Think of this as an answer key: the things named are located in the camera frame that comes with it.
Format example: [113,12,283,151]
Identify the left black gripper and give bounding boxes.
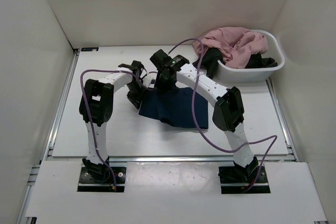
[126,82,148,109]

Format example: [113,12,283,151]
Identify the dark blue denim trousers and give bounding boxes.
[139,87,196,129]

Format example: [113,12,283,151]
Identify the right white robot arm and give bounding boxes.
[150,49,258,182]

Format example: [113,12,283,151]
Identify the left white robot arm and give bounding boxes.
[79,61,148,190]

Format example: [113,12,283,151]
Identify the black garment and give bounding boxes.
[201,48,278,79]

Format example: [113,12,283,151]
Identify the small blue label sticker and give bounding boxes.
[81,47,99,52]

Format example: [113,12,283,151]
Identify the pink garment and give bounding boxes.
[193,27,268,69]

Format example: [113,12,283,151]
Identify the white plastic basket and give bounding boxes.
[214,30,285,83]

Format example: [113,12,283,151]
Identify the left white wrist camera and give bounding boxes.
[143,76,155,89]

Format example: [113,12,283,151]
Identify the aluminium rail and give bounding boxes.
[44,155,299,163]

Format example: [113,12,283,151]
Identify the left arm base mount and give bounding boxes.
[77,158,127,193]

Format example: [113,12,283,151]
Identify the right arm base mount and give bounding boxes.
[218,166,271,194]

